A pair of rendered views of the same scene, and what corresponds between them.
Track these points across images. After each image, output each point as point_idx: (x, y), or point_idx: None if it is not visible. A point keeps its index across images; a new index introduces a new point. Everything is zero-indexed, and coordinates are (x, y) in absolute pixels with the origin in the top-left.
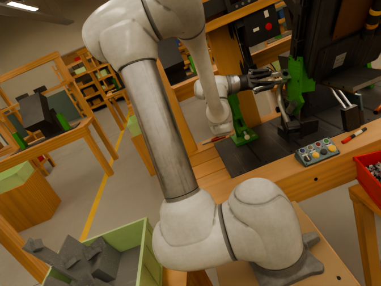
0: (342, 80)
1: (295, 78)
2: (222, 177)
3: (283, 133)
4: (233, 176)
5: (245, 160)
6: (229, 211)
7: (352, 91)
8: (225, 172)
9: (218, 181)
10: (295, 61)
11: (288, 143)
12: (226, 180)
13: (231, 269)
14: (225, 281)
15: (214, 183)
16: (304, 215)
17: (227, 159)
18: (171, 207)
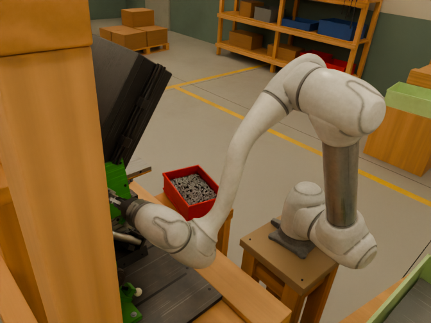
0: (127, 170)
1: (117, 185)
2: (217, 316)
3: (133, 256)
4: (219, 295)
5: (184, 291)
6: (324, 204)
7: (151, 169)
8: (203, 318)
9: (224, 318)
10: (113, 166)
11: (148, 255)
12: (222, 308)
13: (321, 259)
14: (331, 259)
15: (230, 322)
16: (254, 231)
17: (178, 320)
18: (358, 211)
